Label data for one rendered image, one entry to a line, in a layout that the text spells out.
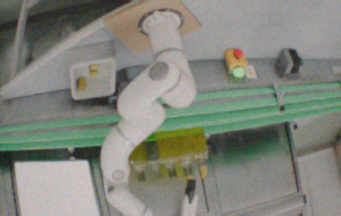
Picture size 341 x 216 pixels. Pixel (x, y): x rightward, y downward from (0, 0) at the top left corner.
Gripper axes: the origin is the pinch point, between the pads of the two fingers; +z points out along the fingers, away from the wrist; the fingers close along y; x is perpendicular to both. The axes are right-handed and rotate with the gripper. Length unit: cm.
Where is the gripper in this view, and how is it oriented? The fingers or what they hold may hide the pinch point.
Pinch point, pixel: (190, 185)
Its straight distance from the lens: 169.2
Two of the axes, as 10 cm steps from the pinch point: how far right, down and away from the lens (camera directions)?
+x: -9.9, -1.3, -0.5
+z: 0.8, -8.6, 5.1
